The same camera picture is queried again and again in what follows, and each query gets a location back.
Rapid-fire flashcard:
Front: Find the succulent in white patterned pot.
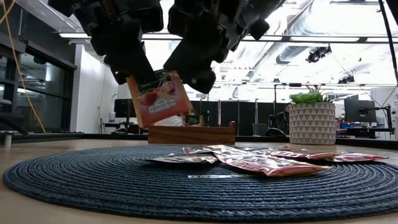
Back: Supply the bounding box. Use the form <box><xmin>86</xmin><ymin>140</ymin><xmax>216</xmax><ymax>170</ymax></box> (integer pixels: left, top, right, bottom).
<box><xmin>288</xmin><ymin>83</ymin><xmax>337</xmax><ymax>146</ymax></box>

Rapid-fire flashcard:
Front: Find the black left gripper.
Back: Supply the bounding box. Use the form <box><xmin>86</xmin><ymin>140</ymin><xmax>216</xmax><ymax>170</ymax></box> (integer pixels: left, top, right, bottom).
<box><xmin>48</xmin><ymin>0</ymin><xmax>164</xmax><ymax>85</ymax></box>

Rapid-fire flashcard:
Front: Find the black office partition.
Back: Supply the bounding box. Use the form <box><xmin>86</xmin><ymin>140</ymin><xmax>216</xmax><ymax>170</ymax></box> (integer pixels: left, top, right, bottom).
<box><xmin>189</xmin><ymin>99</ymin><xmax>290</xmax><ymax>137</ymax></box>

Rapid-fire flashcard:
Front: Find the brown wooden compartment tray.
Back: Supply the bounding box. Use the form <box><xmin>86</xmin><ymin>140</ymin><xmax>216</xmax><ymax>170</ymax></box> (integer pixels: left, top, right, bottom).
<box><xmin>147</xmin><ymin>121</ymin><xmax>238</xmax><ymax>146</ymax></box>

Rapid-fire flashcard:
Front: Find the black ceiling spotlight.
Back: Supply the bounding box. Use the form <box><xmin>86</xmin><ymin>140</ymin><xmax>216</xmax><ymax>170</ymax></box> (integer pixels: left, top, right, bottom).
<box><xmin>338</xmin><ymin>73</ymin><xmax>356</xmax><ymax>85</ymax></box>
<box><xmin>305</xmin><ymin>44</ymin><xmax>333</xmax><ymax>64</ymax></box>

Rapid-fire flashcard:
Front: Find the yellow cable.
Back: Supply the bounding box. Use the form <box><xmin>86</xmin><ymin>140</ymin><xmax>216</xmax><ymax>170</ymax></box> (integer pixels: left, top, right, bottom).
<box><xmin>0</xmin><ymin>0</ymin><xmax>47</xmax><ymax>134</ymax></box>

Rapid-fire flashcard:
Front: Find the round navy woven placemat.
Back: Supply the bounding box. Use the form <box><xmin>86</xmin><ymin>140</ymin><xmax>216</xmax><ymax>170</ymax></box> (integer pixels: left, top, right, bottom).
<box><xmin>2</xmin><ymin>144</ymin><xmax>398</xmax><ymax>223</ymax></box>

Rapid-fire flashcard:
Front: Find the orange peach tea packet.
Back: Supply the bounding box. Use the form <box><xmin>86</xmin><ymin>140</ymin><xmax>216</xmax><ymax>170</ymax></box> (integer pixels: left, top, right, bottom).
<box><xmin>328</xmin><ymin>152</ymin><xmax>390</xmax><ymax>164</ymax></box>
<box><xmin>203</xmin><ymin>144</ymin><xmax>331</xmax><ymax>178</ymax></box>
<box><xmin>126</xmin><ymin>70</ymin><xmax>194</xmax><ymax>128</ymax></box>

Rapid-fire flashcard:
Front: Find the black office chair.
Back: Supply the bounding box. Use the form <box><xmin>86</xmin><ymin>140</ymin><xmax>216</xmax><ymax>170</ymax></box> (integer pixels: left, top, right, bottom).
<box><xmin>266</xmin><ymin>111</ymin><xmax>290</xmax><ymax>137</ymax></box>

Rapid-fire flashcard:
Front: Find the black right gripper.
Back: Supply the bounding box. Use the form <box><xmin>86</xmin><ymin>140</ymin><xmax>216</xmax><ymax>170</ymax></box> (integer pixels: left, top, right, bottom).
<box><xmin>164</xmin><ymin>0</ymin><xmax>287</xmax><ymax>95</ymax></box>

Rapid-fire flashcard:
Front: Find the small grey post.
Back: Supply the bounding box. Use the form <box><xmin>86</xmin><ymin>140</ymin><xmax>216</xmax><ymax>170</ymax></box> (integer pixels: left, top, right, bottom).
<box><xmin>3</xmin><ymin>130</ymin><xmax>13</xmax><ymax>149</ymax></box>

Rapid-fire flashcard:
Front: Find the black computer monitor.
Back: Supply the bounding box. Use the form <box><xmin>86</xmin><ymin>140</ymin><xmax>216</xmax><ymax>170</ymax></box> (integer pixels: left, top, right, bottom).
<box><xmin>343</xmin><ymin>98</ymin><xmax>377</xmax><ymax>124</ymax></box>
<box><xmin>113</xmin><ymin>98</ymin><xmax>137</xmax><ymax>118</ymax></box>

